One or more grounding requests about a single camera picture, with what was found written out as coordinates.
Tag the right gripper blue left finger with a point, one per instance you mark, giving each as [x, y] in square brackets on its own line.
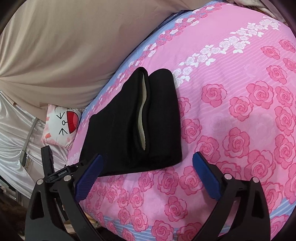
[86, 175]

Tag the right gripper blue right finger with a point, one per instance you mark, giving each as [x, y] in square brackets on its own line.
[209, 175]

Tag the black pants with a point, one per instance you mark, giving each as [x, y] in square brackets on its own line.
[140, 128]

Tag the white cat face pillow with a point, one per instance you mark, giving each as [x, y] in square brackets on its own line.
[61, 126]

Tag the silver satin curtain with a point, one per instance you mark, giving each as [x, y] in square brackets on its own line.
[21, 161]

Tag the pink floral bed sheet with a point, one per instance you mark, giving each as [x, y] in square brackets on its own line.
[234, 71]

